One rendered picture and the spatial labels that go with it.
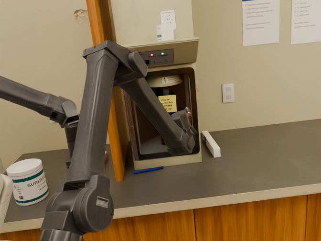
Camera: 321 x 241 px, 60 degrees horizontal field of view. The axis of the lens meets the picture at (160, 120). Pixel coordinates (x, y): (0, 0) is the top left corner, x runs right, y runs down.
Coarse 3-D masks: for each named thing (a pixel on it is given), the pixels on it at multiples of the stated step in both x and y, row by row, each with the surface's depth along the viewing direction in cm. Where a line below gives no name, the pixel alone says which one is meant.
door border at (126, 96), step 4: (124, 96) 120; (128, 96) 120; (128, 100) 121; (128, 104) 121; (128, 108) 122; (128, 112) 122; (128, 116) 123; (132, 116) 123; (128, 120) 123; (132, 120) 124; (132, 124) 124; (132, 128) 125; (132, 132) 125; (132, 136) 126; (132, 140) 126; (132, 144) 127; (136, 144) 127; (136, 148) 127; (132, 152) 127; (136, 152) 128; (136, 156) 129; (136, 160) 129
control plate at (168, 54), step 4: (140, 52) 108; (144, 52) 108; (148, 52) 108; (152, 52) 108; (156, 52) 109; (160, 52) 109; (164, 52) 109; (168, 52) 109; (172, 52) 110; (144, 56) 110; (148, 56) 110; (152, 56) 110; (156, 56) 111; (160, 56) 111; (164, 56) 111; (168, 56) 112; (172, 56) 112; (144, 60) 112; (152, 60) 112; (156, 60) 113; (164, 60) 113; (168, 60) 114; (172, 60) 114; (148, 64) 114; (152, 64) 115; (156, 64) 115; (160, 64) 115
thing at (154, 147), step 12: (156, 72) 118; (168, 72) 118; (180, 72) 119; (192, 72) 119; (156, 84) 120; (168, 84) 120; (180, 84) 120; (192, 84) 120; (180, 96) 122; (192, 96) 122; (132, 108) 122; (180, 108) 123; (192, 108) 124; (144, 120) 124; (192, 120) 125; (144, 132) 126; (156, 132) 126; (144, 144) 127; (156, 144) 127; (144, 156) 129; (156, 156) 129; (168, 156) 129
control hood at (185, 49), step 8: (168, 40) 105; (176, 40) 105; (184, 40) 105; (192, 40) 106; (128, 48) 105; (136, 48) 106; (144, 48) 106; (152, 48) 107; (160, 48) 107; (168, 48) 108; (176, 48) 108; (184, 48) 109; (192, 48) 109; (176, 56) 112; (184, 56) 113; (192, 56) 113; (168, 64) 116
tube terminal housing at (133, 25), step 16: (112, 0) 110; (128, 0) 111; (144, 0) 111; (160, 0) 111; (176, 0) 112; (128, 16) 112; (144, 16) 113; (176, 16) 113; (192, 16) 114; (128, 32) 114; (144, 32) 114; (176, 32) 115; (192, 32) 116; (176, 64) 119; (192, 64) 119; (144, 160) 131; (160, 160) 131; (176, 160) 132; (192, 160) 132
